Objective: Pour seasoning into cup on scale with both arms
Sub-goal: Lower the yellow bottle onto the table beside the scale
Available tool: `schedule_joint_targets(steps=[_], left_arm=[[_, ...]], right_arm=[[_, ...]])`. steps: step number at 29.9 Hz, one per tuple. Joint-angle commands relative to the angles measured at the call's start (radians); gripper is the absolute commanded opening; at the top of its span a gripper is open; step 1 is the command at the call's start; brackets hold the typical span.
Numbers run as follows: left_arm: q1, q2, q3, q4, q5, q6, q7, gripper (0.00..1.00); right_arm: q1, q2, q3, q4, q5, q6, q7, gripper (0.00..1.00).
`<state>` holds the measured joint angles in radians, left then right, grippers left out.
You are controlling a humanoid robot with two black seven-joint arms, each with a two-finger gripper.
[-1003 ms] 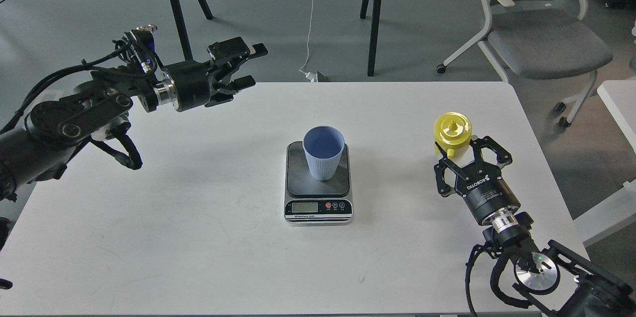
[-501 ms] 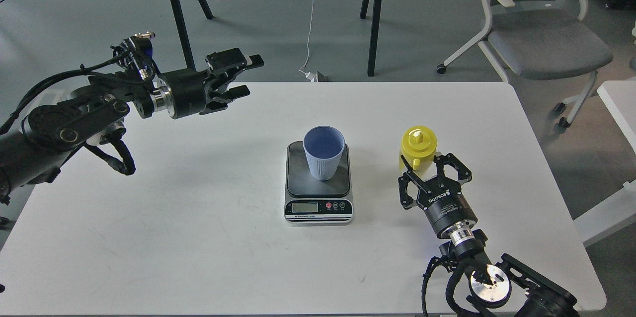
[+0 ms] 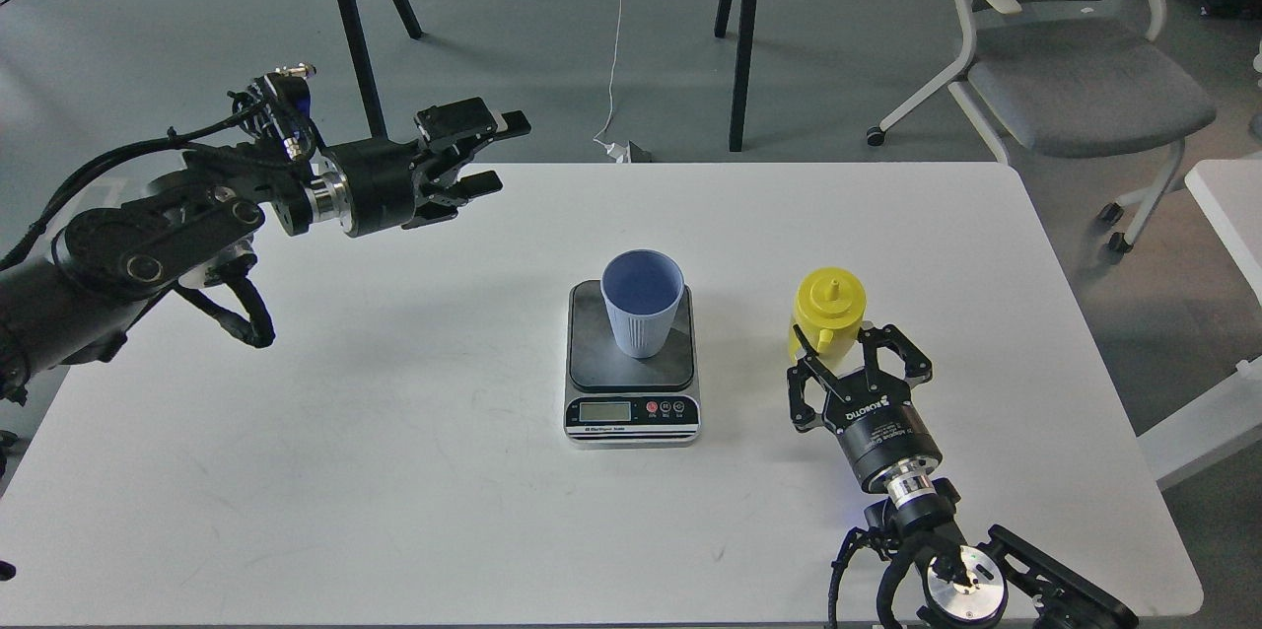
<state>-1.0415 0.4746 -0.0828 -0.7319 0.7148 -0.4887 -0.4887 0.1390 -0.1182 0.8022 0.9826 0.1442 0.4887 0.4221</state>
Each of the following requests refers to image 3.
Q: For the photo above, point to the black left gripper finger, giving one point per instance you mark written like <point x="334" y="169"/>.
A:
<point x="452" y="135"/>
<point x="436" y="203"/>

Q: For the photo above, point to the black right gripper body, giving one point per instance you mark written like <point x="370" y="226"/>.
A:
<point x="878" y="427"/>

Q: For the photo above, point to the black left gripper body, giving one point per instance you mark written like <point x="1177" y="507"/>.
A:
<point x="374" y="185"/>

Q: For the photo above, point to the yellow squeeze bottle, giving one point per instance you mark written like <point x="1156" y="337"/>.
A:
<point x="829" y="307"/>

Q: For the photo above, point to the blue plastic cup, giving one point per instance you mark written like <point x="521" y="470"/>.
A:
<point x="642" y="290"/>

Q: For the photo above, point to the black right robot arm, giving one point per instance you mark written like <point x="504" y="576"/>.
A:
<point x="911" y="524"/>

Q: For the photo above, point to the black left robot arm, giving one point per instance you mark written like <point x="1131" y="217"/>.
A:
<point x="191" y="234"/>

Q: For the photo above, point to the black digital kitchen scale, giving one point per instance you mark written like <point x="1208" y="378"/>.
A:
<point x="611" y="400"/>

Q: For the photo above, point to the grey office chair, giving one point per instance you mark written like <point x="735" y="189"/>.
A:
<point x="1072" y="88"/>

